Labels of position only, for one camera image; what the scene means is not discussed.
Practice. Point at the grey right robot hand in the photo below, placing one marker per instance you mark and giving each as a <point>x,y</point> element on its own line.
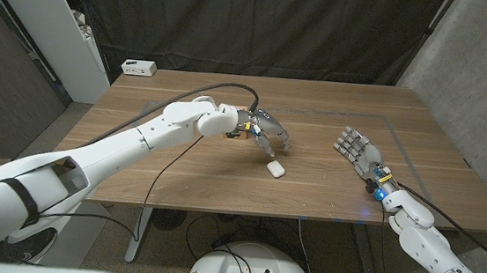
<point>367,158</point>

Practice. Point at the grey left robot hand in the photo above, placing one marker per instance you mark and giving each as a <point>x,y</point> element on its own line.
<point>267,123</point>

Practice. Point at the white AirPods case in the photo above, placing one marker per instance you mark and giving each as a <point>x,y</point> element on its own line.
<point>276,169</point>

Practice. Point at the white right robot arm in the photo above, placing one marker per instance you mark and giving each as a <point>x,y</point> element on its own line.
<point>436,255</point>

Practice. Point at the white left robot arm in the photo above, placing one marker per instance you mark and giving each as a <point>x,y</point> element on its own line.
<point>114,147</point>

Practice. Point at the small wooden box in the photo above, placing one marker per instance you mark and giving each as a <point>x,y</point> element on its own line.
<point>243,137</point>

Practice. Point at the grey table leg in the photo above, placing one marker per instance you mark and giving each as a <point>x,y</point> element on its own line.
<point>363,253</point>

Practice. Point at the black curtain backdrop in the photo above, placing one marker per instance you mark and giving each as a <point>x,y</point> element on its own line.
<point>258,23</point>

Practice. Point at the round black floor grille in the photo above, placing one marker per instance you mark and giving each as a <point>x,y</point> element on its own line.
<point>168,219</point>

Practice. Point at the white power strip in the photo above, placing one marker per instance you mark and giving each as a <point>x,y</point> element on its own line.
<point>139,67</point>

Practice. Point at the black backdrop stand pole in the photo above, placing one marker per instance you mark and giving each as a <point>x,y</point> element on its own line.
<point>429,31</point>

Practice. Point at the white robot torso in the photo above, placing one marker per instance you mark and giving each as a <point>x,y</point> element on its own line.
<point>223,267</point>

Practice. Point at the white table leg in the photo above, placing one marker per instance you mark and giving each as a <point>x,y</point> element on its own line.
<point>139,238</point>

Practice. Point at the white shelf cabinet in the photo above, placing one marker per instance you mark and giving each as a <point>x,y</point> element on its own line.
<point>50,27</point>

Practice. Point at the black sneaker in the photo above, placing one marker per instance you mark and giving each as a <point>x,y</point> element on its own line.
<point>32,248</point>

